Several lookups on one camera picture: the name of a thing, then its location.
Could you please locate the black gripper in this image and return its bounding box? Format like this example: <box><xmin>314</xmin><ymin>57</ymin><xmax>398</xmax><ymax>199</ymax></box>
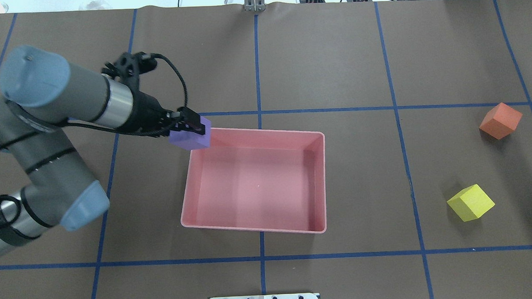
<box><xmin>126</xmin><ymin>91</ymin><xmax>205</xmax><ymax>137</ymax></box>

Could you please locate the purple foam block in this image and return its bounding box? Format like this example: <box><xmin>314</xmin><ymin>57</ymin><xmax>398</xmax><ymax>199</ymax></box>
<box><xmin>168</xmin><ymin>117</ymin><xmax>212</xmax><ymax>151</ymax></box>

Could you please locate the orange foam block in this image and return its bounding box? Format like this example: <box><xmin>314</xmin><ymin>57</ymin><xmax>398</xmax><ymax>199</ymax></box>
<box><xmin>479</xmin><ymin>103</ymin><xmax>522</xmax><ymax>140</ymax></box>

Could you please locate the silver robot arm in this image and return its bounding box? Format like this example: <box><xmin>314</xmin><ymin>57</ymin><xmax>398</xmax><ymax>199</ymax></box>
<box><xmin>0</xmin><ymin>45</ymin><xmax>211</xmax><ymax>257</ymax></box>

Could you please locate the pink plastic bin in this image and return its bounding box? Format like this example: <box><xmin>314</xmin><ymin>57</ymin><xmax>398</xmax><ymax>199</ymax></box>
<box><xmin>181</xmin><ymin>127</ymin><xmax>327</xmax><ymax>234</ymax></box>

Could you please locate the yellow foam block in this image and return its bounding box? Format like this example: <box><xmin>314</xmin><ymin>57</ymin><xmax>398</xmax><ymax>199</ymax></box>
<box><xmin>447</xmin><ymin>184</ymin><xmax>496</xmax><ymax>222</ymax></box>

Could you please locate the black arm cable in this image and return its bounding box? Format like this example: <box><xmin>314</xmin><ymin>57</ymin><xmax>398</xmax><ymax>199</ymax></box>
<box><xmin>148</xmin><ymin>53</ymin><xmax>190</xmax><ymax>116</ymax></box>

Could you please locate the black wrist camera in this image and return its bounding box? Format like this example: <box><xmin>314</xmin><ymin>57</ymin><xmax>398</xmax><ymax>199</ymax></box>
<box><xmin>100</xmin><ymin>52</ymin><xmax>158</xmax><ymax>89</ymax></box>

